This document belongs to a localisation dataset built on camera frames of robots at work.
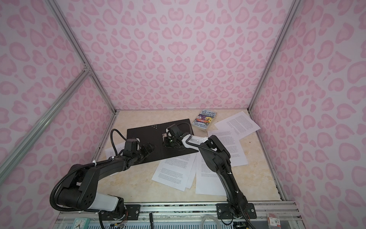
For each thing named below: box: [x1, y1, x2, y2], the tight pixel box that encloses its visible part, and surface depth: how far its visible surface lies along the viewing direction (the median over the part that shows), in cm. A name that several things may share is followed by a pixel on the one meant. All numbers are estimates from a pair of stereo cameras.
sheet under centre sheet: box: [185, 153, 198, 189], surface depth 88 cm
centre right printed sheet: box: [195, 152, 227, 197], surface depth 88 cm
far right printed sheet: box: [213, 110, 261, 141], surface depth 112 cm
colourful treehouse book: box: [191, 109, 217, 131], surface depth 112 cm
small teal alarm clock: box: [71, 218, 91, 229], surface depth 70 cm
